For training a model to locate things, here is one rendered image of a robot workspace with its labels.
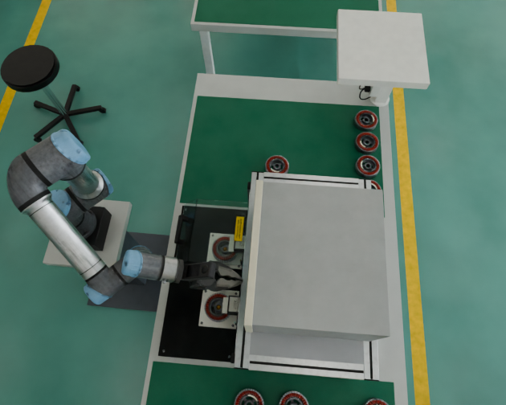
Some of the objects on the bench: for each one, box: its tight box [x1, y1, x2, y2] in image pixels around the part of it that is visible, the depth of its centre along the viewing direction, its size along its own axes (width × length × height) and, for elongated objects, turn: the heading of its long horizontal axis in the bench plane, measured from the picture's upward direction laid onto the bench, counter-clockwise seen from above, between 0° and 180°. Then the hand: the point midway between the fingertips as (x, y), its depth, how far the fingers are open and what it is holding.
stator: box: [204, 293, 231, 322], centre depth 157 cm, size 11×11×4 cm
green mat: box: [180, 96, 385, 218], centre depth 191 cm, size 94×61×1 cm, turn 86°
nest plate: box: [198, 289, 239, 329], centre depth 160 cm, size 15×15×1 cm
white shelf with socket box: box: [337, 9, 430, 107], centre depth 179 cm, size 35×37×46 cm
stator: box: [265, 155, 289, 174], centre depth 186 cm, size 11×11×4 cm
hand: (239, 280), depth 123 cm, fingers closed
